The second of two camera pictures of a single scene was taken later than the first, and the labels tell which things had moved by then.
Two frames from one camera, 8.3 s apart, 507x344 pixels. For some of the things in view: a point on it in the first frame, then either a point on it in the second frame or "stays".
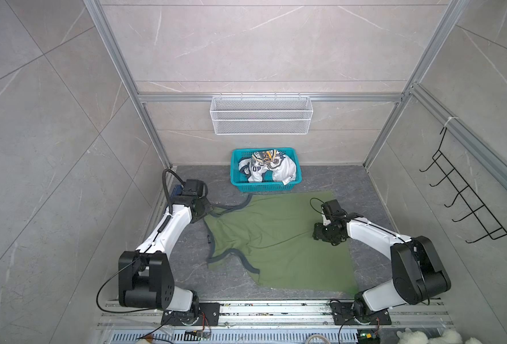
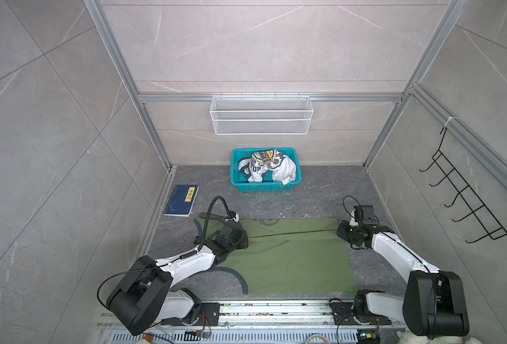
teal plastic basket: [241, 183] stays
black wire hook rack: [480, 211] stays
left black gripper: [209, 208] → [243, 236]
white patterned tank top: [283, 168] stays
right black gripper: [317, 233] → [341, 232]
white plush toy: [450, 336] stays
